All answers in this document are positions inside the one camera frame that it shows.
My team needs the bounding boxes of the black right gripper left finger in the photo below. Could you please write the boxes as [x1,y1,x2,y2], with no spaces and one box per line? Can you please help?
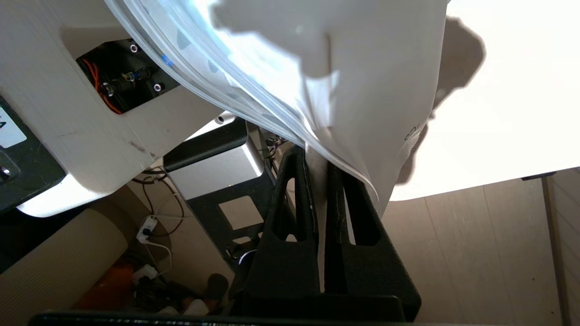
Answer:
[245,146,321,296]

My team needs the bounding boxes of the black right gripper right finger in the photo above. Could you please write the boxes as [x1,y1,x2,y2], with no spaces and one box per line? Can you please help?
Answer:
[324,163,422,318]

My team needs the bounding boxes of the white pouch blue horse print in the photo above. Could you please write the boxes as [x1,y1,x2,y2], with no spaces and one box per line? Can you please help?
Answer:
[104,0,450,218]

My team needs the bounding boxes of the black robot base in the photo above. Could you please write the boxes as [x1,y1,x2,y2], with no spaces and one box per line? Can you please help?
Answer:
[162,117,284,268]

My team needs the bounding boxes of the beige corrugated cardboard roll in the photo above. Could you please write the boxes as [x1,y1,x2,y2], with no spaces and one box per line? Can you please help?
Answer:
[0,207,131,314]

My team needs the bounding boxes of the black white robot torso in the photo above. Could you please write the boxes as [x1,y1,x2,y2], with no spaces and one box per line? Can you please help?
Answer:
[0,0,254,219]

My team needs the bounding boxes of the white power adapter cable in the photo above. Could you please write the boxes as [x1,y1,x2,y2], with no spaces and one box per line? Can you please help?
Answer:
[135,190,186,283]

